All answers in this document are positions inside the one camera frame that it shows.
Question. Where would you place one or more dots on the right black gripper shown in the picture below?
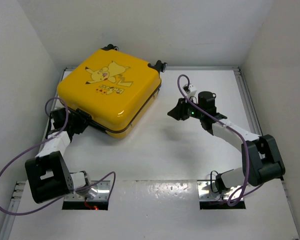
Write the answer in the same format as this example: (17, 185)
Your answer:
(179, 112)

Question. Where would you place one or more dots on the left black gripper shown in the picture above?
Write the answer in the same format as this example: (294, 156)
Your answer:
(83, 123)

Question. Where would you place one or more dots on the yellow suitcase with dark lining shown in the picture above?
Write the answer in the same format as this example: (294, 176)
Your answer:
(112, 90)

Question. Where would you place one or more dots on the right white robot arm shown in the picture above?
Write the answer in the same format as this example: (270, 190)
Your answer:
(218, 125)

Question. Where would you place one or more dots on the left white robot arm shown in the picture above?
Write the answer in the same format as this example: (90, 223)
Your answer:
(47, 173)

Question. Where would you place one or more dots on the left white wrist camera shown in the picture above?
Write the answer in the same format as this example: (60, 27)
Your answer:
(190, 90)

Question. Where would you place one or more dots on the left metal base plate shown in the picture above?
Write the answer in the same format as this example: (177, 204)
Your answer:
(97, 193)

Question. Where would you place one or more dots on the metal base plate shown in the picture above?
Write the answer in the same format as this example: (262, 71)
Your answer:
(207, 192)
(97, 193)

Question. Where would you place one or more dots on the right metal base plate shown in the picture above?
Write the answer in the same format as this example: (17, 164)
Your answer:
(207, 192)

